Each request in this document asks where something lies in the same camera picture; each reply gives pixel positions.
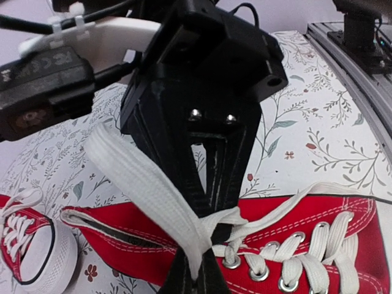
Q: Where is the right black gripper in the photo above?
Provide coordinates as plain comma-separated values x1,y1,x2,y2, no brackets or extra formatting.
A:
120,1,288,217

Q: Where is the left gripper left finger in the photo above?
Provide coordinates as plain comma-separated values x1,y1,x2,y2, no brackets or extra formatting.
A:
159,249,198,294

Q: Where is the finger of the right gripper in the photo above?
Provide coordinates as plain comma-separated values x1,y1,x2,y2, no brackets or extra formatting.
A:
208,102,262,212

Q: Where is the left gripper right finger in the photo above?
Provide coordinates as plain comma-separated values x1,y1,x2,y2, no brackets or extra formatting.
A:
195,249,231,294

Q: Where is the red sneaker with laces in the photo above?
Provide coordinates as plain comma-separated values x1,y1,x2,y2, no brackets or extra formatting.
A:
1,189,78,293

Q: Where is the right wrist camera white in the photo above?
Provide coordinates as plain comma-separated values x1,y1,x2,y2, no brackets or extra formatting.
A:
1,1,160,141

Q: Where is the front aluminium rail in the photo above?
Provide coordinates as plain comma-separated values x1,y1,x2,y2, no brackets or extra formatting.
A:
306,21,392,129

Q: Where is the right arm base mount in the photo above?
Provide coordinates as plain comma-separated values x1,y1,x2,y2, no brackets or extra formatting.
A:
327,0,391,75

